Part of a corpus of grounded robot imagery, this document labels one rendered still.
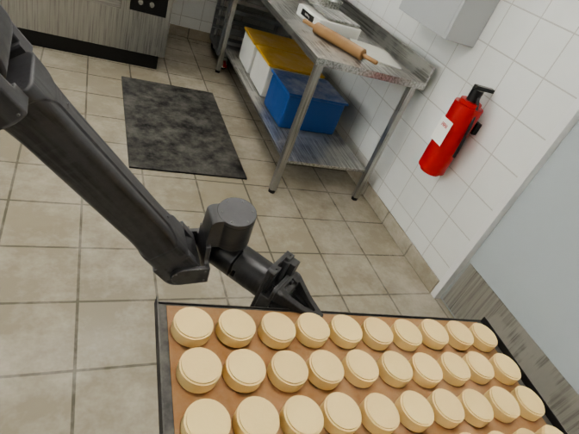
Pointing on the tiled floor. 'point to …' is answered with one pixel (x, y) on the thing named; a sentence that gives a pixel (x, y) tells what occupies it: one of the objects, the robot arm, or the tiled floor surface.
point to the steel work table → (329, 158)
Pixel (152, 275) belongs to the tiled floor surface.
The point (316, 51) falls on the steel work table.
